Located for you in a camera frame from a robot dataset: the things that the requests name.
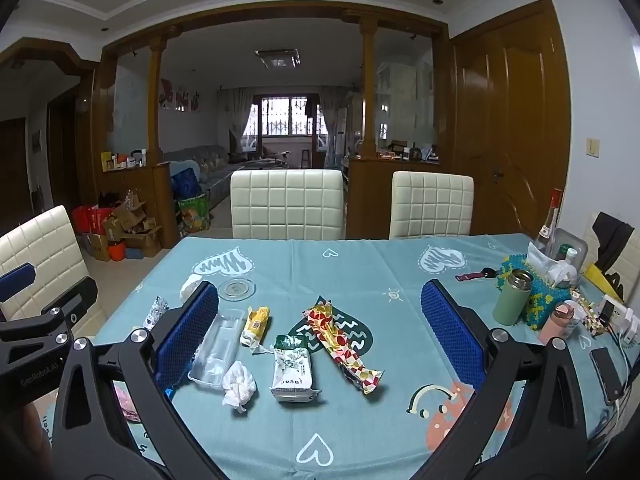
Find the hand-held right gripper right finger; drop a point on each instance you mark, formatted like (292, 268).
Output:
(452, 332)

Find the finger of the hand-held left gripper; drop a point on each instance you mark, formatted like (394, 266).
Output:
(17, 281)
(75, 297)

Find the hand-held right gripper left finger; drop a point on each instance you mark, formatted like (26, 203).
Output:
(187, 332)

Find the white tissue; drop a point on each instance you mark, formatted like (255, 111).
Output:
(239, 385)
(189, 286)

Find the yellow snack wrapper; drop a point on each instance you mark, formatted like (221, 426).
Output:
(255, 327)

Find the clear plastic tray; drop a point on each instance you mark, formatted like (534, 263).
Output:
(216, 355)

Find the silver foil blister pack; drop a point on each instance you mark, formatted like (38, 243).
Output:
(155, 311)

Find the orange bucket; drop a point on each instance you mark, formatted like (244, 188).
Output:
(117, 251)

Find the green thermos flask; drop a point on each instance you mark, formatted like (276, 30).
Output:
(510, 302)

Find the round clear glass dish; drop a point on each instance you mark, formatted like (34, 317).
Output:
(236, 289)

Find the red paper bag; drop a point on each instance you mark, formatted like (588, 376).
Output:
(90, 217)

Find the pile of cardboard boxes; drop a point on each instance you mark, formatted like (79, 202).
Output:
(134, 230)

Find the beaded tissue box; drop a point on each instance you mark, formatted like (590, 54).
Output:
(540, 302)

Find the pink printed wrapper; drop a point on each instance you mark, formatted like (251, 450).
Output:
(125, 401)

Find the pink bottle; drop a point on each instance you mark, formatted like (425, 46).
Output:
(559, 324)

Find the dark wooden door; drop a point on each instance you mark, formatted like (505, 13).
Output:
(10, 170)

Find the green and white packet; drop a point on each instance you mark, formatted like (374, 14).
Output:
(292, 370)

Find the red yellow patterned wrapper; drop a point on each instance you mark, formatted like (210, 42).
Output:
(340, 347)

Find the green printed shopping bag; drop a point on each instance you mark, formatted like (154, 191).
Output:
(195, 215)

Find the teal printed tablecloth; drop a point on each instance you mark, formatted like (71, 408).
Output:
(350, 270)

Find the yellow box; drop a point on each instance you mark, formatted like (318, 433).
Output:
(106, 161)

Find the glass bottle with red cap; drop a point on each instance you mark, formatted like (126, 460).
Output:
(548, 225)

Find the clear plastic lidded container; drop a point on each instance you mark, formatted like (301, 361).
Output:
(574, 246)

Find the blue bag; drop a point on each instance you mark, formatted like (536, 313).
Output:
(185, 182)

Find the black phone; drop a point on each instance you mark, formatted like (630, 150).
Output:
(606, 375)

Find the white power strip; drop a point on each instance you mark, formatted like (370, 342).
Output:
(620, 320)

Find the grey patterned sofa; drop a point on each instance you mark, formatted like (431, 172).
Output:
(212, 162)

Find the black cloth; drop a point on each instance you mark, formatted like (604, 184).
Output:
(612, 240)

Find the brown wooden door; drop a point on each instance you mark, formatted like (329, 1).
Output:
(510, 110)

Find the barred window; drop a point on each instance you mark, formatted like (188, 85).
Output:
(285, 117)

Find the ceiling lamp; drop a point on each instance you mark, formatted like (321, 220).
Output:
(277, 57)

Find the wooden half-wall with column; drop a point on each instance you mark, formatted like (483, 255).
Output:
(367, 195)
(140, 195)

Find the wall pictures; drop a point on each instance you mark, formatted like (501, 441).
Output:
(179, 99)

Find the light switch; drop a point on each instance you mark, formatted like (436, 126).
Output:
(593, 147)

